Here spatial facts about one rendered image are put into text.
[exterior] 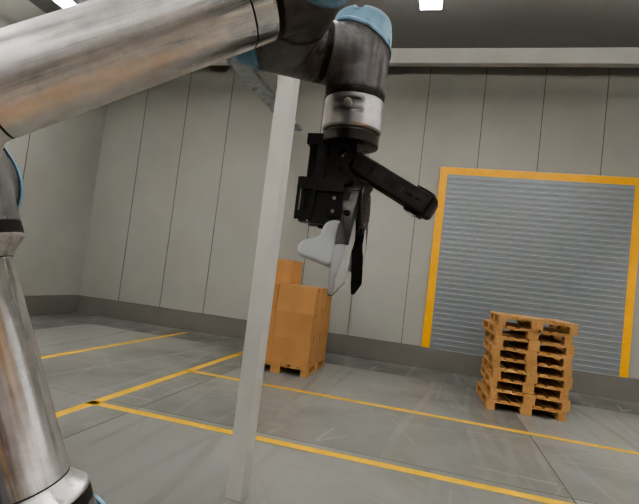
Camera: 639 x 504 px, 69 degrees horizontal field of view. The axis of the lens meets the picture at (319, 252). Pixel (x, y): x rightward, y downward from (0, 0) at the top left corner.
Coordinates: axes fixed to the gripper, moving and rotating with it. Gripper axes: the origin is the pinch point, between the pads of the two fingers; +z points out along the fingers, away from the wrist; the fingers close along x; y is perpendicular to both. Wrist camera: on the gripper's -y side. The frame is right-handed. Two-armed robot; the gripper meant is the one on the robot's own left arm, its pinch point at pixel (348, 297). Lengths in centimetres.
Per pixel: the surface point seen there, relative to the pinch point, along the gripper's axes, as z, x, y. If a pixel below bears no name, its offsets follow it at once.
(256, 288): 11, -240, 105
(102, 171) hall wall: -191, -894, 793
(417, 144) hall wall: -294, -894, 49
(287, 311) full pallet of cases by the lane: 58, -625, 199
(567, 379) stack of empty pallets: 96, -635, -198
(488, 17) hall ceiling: -468, -735, -55
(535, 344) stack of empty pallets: 56, -635, -154
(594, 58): -447, -836, -249
